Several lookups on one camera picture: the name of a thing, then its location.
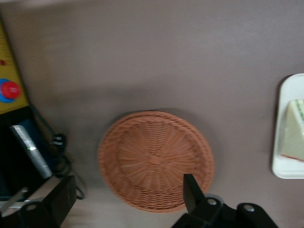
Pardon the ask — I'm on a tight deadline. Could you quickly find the red emergency stop button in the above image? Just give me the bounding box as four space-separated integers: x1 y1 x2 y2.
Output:
0 78 21 104

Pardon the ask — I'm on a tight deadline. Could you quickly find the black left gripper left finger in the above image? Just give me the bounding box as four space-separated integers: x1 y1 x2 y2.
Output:
14 175 77 228

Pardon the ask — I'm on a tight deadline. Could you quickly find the black power cable with plug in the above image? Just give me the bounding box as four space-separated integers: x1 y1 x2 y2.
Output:
30 105 86 200

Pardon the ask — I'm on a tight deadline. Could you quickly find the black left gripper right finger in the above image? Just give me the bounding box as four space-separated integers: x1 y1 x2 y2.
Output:
171 173 279 228

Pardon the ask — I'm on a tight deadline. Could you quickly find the silver metal bar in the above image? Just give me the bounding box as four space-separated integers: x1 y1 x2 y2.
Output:
9 124 52 179

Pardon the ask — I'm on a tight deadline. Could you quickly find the black appliance with yellow panel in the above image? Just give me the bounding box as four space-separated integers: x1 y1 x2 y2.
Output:
0 14 69 207

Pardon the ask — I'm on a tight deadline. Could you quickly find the triangular sandwich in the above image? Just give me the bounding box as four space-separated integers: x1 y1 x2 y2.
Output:
280 98 304 162

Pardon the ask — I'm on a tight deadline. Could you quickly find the beige rectangular tray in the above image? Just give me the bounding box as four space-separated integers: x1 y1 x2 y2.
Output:
271 73 304 179

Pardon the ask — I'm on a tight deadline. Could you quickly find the brown round wicker basket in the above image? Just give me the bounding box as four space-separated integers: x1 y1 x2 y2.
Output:
97 110 216 213

